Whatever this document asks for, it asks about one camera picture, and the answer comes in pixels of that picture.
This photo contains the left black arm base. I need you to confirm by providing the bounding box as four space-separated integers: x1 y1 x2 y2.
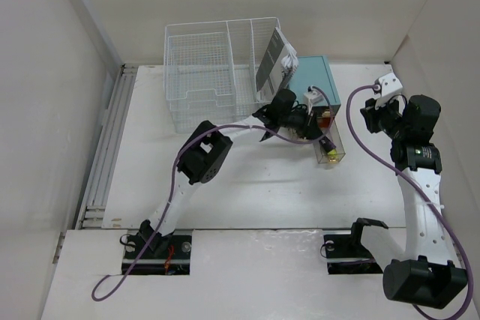
119 226 193 276

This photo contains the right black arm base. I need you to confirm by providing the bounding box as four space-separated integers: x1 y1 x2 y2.
319 218 389 275

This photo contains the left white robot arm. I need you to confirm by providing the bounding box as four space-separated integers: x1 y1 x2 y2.
138 89 325 258

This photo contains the white wire desk organizer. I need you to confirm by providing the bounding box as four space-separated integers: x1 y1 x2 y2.
163 17 281 133

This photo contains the grey setup guide booklet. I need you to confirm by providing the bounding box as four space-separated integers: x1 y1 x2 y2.
256 27 299 103

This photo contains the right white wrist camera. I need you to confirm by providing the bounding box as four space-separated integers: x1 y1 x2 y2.
374 72 403 106

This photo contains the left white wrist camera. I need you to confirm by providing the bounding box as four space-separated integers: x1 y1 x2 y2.
303 85 326 112

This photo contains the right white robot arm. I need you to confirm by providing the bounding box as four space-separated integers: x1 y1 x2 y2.
347 95 467 310

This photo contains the teal mini drawer cabinet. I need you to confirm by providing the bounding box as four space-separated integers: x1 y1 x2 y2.
288 55 341 130

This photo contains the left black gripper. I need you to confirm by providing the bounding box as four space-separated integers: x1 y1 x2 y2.
278 106 324 140

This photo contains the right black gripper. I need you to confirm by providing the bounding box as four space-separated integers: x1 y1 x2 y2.
358 93 408 141

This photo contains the purple cap black marker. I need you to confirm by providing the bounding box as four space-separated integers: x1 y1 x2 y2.
319 136 336 153

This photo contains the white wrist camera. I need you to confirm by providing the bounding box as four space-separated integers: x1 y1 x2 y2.
303 85 326 112
374 72 403 106

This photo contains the aluminium rail frame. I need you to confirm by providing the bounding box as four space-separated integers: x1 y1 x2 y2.
73 64 138 230

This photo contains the clear drawer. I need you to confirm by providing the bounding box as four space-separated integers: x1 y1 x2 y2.
313 121 346 165

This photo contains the yellow cap black highlighter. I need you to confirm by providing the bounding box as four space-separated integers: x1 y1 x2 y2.
326 148 338 163

